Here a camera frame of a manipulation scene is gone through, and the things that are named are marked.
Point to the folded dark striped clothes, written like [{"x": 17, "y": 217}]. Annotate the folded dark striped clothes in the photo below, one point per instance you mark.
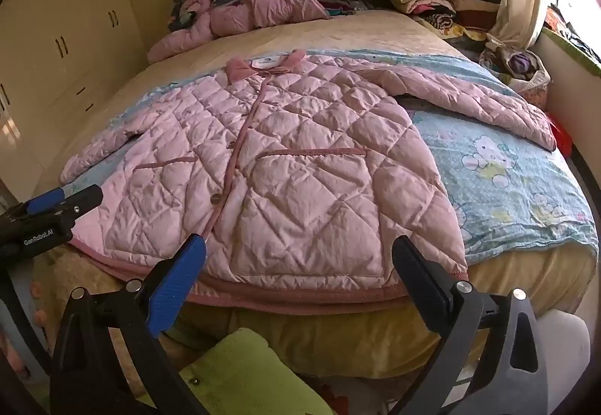
[{"x": 340, "y": 4}]

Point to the red cloth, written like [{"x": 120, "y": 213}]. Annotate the red cloth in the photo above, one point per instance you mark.
[{"x": 561, "y": 135}]

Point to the crumpled pink quilted jacket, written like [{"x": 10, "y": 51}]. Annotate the crumpled pink quilted jacket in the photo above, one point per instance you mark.
[{"x": 263, "y": 8}]

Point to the colourful printed cloth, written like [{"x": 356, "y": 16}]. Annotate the colourful printed cloth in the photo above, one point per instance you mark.
[{"x": 568, "y": 34}]

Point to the bed with beige sheet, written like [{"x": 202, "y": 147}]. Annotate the bed with beige sheet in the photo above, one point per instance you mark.
[{"x": 357, "y": 27}]

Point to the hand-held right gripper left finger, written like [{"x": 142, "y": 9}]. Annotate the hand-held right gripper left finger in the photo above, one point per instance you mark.
[{"x": 181, "y": 276}]

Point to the white stool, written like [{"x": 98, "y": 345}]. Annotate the white stool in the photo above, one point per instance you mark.
[{"x": 563, "y": 349}]

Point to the pink quilted jacket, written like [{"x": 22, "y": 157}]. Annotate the pink quilted jacket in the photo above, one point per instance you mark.
[
  {"x": 300, "y": 161},
  {"x": 263, "y": 8}
]

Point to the blue cartoon printed blanket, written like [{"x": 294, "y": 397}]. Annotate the blue cartoon printed blanket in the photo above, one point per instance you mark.
[{"x": 497, "y": 189}]

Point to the white bag of clothes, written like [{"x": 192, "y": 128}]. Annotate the white bag of clothes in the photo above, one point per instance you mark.
[{"x": 521, "y": 62}]

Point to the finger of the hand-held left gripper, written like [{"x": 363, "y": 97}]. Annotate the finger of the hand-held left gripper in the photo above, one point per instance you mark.
[
  {"x": 47, "y": 200},
  {"x": 87, "y": 199}
]

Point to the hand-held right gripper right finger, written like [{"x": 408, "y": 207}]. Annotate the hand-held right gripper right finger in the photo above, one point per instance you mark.
[{"x": 422, "y": 283}]

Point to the cream wardrobe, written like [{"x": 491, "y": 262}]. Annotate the cream wardrobe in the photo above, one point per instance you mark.
[{"x": 70, "y": 44}]

